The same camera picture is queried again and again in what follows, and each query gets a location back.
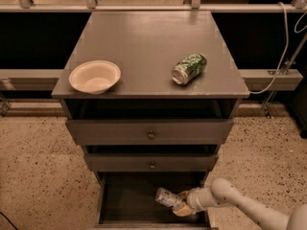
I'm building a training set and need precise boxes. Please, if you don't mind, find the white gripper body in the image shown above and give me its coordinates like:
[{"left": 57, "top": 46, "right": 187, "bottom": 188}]
[{"left": 186, "top": 187, "right": 213, "bottom": 213}]

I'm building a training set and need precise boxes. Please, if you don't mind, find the clear plastic water bottle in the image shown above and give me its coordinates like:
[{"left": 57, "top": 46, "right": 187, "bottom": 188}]
[{"left": 155, "top": 188, "right": 184, "bottom": 210}]

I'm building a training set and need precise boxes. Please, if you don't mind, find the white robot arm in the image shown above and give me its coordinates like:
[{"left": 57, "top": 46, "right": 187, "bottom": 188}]
[{"left": 174, "top": 178, "right": 307, "bottom": 230}]

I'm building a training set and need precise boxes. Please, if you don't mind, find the grey open bottom drawer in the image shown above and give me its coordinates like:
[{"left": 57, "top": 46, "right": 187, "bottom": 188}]
[{"left": 94, "top": 172, "right": 218, "bottom": 230}]

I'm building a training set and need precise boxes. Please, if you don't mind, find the grey middle drawer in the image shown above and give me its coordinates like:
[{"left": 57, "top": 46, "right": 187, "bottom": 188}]
[{"left": 84, "top": 153, "right": 218, "bottom": 172}]

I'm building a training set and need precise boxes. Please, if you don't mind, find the grey top drawer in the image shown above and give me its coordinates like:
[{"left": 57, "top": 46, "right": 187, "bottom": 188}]
[{"left": 66, "top": 119, "right": 233, "bottom": 146}]

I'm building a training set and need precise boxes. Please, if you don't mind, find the grey drawer cabinet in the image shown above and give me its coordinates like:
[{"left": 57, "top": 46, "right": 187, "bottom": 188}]
[{"left": 51, "top": 10, "right": 250, "bottom": 230}]

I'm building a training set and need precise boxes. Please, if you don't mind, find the green soda can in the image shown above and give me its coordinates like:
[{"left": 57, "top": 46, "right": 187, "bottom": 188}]
[{"left": 171, "top": 54, "right": 207, "bottom": 85}]

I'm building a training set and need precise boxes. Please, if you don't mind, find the white paper bowl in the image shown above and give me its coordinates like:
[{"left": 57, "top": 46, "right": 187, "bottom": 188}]
[{"left": 69, "top": 60, "right": 121, "bottom": 95}]

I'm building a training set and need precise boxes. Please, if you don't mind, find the metal railing frame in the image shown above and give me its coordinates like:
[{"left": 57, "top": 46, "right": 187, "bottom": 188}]
[{"left": 0, "top": 0, "right": 307, "bottom": 93}]

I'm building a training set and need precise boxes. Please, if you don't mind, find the white cable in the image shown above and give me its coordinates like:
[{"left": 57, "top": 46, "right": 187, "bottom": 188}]
[{"left": 248, "top": 2, "right": 307, "bottom": 96}]

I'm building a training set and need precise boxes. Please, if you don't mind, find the black floor cable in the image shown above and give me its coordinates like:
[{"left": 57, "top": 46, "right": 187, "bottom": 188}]
[{"left": 0, "top": 211, "right": 19, "bottom": 230}]

